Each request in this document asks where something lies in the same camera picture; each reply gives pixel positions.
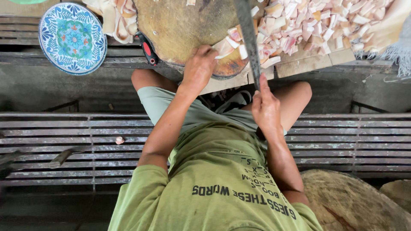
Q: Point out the person's right hand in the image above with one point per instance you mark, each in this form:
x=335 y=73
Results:
x=268 y=109

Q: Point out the person's left hand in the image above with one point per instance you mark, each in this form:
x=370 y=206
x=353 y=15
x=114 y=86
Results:
x=197 y=70

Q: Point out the person's left fingers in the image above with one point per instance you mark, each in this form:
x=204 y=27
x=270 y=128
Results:
x=207 y=53

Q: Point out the pale pork fat slab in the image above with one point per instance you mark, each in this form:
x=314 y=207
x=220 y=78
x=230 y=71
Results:
x=224 y=48

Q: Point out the long steel butcher knife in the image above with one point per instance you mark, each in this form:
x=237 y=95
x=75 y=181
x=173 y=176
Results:
x=249 y=38

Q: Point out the round wooden chopping block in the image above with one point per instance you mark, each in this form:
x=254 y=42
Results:
x=179 y=29

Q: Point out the person's pale green shorts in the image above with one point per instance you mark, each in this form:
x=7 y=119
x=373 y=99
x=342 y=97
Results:
x=192 y=110

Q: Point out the person's left leg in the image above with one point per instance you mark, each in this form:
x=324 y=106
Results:
x=151 y=80

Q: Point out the person's leg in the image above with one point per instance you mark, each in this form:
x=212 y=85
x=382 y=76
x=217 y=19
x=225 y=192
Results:
x=151 y=80
x=293 y=99

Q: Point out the heap of pork skin strips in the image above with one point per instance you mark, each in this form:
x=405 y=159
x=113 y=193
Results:
x=120 y=19

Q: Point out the person's right leg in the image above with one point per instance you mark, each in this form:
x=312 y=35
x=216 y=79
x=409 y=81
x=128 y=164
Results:
x=293 y=99

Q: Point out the wooden plank board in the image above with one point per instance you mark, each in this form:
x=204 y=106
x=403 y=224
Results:
x=305 y=64

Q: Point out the pile of chopped pork pieces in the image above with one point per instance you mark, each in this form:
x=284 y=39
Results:
x=308 y=25

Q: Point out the small stray pork piece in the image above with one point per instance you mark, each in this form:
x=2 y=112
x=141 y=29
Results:
x=119 y=140

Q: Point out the blue floral patterned plate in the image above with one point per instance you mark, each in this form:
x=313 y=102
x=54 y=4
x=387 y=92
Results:
x=73 y=38

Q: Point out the person's green printed shirt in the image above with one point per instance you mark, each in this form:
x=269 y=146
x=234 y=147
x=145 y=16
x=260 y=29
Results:
x=218 y=192

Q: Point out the metal grating bench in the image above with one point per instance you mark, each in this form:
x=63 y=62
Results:
x=64 y=144

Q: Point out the large pale pork skin piece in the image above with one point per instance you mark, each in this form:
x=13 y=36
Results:
x=388 y=29

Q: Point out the green plastic container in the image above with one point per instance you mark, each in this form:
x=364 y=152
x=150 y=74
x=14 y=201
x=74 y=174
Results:
x=25 y=1

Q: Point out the weathered wooden slat table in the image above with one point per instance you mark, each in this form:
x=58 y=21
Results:
x=19 y=35

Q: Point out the white fringed cloth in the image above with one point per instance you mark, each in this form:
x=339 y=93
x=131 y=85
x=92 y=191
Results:
x=399 y=53

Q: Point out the large wooden stump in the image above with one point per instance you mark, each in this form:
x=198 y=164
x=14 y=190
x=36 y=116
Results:
x=350 y=205

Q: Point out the small wooden stump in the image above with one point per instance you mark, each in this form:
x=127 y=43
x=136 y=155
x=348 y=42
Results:
x=398 y=195

